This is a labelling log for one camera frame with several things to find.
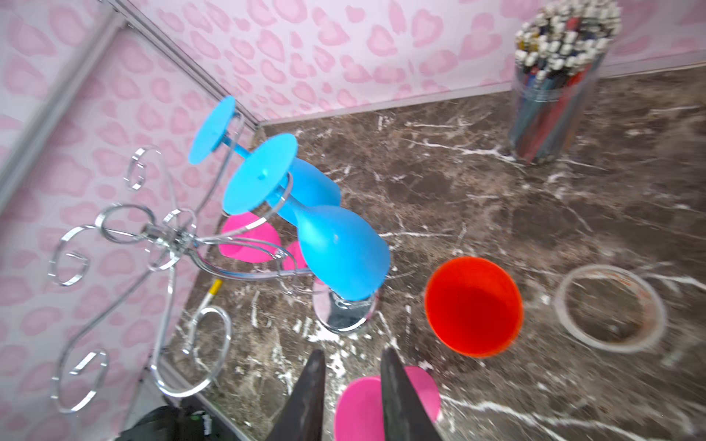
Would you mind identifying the clear tape roll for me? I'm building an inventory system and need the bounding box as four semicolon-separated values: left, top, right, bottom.
553;265;668;354

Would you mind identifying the chrome wire wine glass rack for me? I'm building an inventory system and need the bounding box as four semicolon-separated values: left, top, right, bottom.
46;109;382;415

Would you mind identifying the white yellow marker pen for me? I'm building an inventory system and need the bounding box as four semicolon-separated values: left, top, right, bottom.
188;279;224;345

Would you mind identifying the magenta wine glass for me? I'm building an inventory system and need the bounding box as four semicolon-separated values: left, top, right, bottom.
218;212;307;270
334;367;441;441

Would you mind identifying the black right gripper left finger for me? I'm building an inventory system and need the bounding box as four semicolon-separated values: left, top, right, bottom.
266;349;327;441

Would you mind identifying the red wine glass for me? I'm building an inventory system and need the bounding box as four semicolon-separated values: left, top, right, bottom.
424;257;524;358

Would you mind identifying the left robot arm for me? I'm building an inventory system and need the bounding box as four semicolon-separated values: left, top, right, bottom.
116;405;239;441

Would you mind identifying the blue wine glass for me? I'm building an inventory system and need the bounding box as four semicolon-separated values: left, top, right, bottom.
189;97;342;225
221;132;393;302

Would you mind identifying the aluminium frame bar left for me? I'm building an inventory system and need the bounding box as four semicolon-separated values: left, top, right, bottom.
1;1;126;209

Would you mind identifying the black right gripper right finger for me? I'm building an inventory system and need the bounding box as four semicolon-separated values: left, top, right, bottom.
381;347;442;441

